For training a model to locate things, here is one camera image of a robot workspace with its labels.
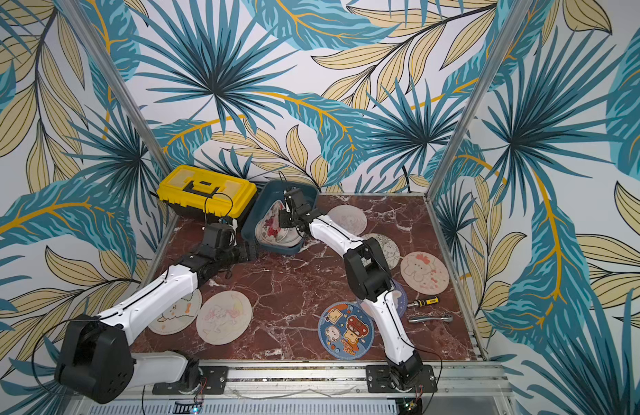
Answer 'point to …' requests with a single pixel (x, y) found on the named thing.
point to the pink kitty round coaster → (350, 218)
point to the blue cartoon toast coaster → (346, 330)
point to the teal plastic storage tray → (274, 190)
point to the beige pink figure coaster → (223, 316)
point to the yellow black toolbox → (197, 190)
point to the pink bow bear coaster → (425, 273)
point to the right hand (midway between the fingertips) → (284, 215)
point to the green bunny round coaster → (276, 235)
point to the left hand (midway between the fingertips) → (247, 250)
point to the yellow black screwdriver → (421, 303)
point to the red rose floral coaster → (272, 216)
